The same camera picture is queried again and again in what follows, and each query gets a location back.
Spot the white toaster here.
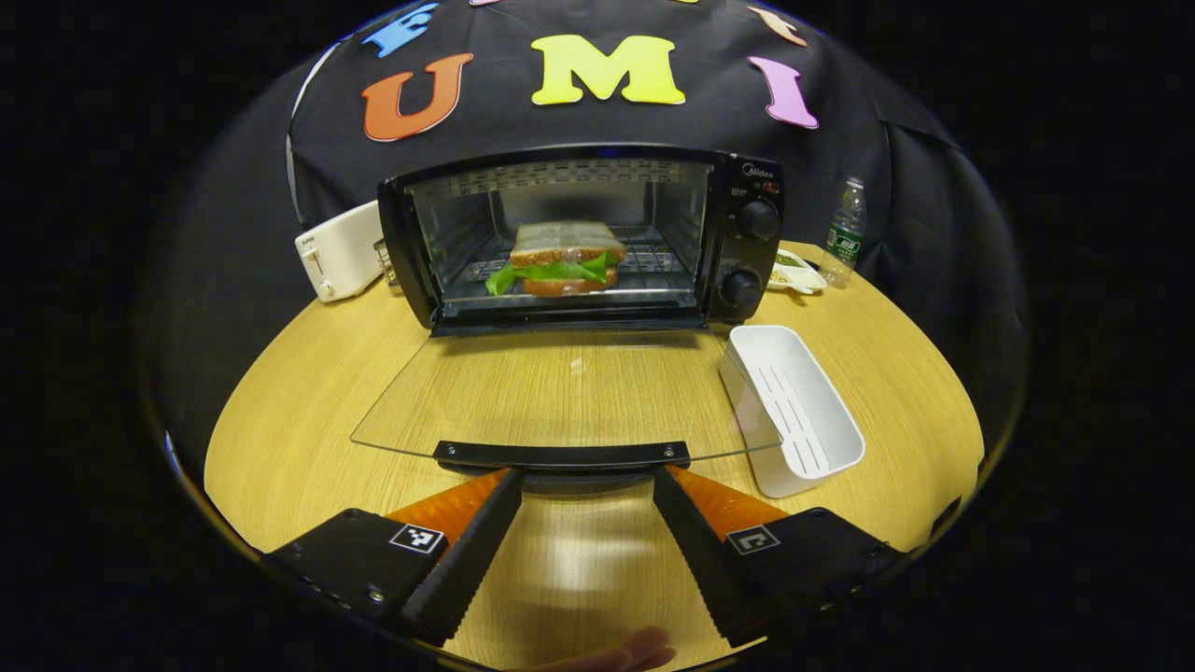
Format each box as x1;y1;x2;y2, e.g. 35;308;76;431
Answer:
294;199;387;303

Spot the clear plastic water bottle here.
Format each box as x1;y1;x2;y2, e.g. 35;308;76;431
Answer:
821;177;867;289

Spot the white plastic tray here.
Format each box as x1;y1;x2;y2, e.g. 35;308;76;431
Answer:
718;325;867;499

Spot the black electric oven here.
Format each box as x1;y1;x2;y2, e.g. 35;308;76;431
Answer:
350;143;785;472

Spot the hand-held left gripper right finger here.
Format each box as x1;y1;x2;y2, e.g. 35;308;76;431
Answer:
652;464;907;648

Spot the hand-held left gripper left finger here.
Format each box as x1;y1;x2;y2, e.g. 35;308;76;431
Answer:
264;467;524;647

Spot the black backdrop cloth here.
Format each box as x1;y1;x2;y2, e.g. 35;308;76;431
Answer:
140;0;1028;449

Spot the white divided dish of grains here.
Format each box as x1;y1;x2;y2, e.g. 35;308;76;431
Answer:
766;247;829;297

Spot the lettuce sandwich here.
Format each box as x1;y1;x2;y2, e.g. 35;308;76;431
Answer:
484;220;628;299

